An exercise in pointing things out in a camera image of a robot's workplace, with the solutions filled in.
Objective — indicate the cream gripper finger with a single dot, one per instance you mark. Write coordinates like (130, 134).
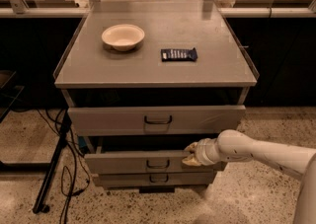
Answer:
(192, 147)
(191, 161)

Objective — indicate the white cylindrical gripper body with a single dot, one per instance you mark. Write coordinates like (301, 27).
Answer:
(201, 152)

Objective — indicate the grey drawer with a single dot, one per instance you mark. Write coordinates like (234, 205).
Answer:
(117, 155)
(155, 120)
(153, 180)

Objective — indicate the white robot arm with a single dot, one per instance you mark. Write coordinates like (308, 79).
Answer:
(295, 161)

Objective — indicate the grey top drawer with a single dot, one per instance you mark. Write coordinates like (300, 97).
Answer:
(155, 120)

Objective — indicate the grey bottom drawer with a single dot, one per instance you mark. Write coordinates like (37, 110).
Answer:
(153, 180)

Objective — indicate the grey drawer cabinet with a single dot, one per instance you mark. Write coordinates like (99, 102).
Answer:
(93, 75)

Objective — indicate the dark blue snack bar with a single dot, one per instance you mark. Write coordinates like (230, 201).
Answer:
(176, 54)

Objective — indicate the white paper bowl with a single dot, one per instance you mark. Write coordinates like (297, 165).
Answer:
(123, 37)

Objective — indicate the black stand leg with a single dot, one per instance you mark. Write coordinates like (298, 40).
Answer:
(39, 205)

